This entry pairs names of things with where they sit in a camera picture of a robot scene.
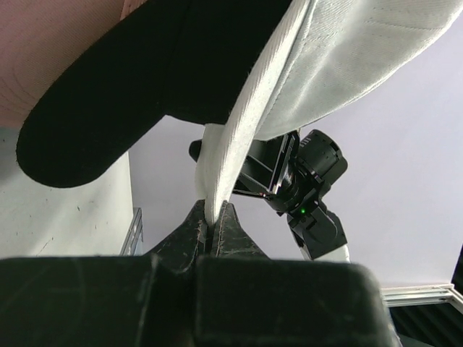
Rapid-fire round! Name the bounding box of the pink cap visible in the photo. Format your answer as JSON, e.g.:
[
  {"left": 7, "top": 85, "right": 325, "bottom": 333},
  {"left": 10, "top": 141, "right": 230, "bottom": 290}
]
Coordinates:
[{"left": 1, "top": 0, "right": 142, "bottom": 128}]

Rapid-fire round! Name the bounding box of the white cap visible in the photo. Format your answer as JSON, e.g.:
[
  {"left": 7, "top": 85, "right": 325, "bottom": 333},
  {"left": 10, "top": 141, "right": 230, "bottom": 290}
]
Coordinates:
[{"left": 195, "top": 0, "right": 462, "bottom": 226}]

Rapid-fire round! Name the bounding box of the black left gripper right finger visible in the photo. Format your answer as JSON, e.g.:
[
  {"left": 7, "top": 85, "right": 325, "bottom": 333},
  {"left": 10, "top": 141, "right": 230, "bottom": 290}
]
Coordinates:
[{"left": 194, "top": 203, "right": 394, "bottom": 346}]

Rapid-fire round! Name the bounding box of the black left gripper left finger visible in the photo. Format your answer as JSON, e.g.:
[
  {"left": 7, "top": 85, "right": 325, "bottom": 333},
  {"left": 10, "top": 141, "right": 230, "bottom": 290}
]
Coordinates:
[{"left": 1, "top": 201, "right": 207, "bottom": 346}]

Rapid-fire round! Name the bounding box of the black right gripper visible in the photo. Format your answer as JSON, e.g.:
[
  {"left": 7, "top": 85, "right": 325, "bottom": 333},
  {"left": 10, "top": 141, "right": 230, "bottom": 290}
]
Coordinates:
[{"left": 188, "top": 129, "right": 348, "bottom": 218}]

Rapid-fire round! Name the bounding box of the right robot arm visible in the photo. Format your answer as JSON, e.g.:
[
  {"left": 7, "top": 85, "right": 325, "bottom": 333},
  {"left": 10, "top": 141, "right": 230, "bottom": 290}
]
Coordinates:
[{"left": 233, "top": 130, "right": 350, "bottom": 262}]

